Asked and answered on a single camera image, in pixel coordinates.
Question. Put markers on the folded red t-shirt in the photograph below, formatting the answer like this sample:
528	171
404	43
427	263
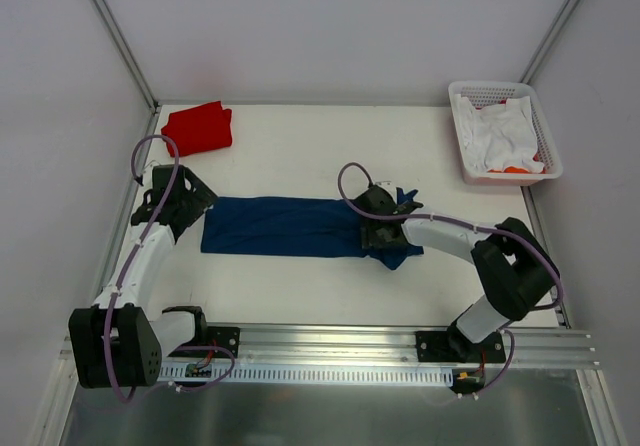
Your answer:
200	129

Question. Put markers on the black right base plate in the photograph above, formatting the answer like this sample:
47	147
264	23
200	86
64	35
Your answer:
430	347

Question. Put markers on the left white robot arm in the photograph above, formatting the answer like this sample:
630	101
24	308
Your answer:
113	341

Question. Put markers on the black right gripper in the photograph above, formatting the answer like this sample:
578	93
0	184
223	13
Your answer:
379	236

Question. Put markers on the white slotted cable duct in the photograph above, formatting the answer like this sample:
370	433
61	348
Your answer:
185	372

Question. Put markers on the white t-shirt in basket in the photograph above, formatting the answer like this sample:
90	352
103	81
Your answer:
496	135

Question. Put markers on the aluminium frame post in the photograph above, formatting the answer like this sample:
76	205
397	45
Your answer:
552	35
118	39

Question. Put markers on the blue mickey mouse t-shirt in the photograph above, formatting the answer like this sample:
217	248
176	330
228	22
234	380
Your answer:
292	227

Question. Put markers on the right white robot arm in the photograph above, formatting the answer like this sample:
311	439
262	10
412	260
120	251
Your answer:
514	271

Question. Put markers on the right aluminium frame post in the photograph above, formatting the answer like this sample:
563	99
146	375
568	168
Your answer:
552	35

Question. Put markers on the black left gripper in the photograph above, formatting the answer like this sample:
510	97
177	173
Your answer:
195	195

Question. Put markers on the white plastic laundry basket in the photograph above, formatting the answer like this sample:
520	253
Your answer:
485	93

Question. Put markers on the orange t-shirt in basket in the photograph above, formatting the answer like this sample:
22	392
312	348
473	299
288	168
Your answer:
528	166

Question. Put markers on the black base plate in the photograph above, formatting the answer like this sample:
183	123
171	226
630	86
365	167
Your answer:
210	342
430	347

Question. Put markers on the left aluminium frame post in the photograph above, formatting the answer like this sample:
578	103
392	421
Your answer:
118	39

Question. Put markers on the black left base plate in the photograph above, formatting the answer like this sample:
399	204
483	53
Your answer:
210	342

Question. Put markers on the aluminium front mounting rail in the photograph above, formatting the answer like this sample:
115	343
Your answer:
537	348

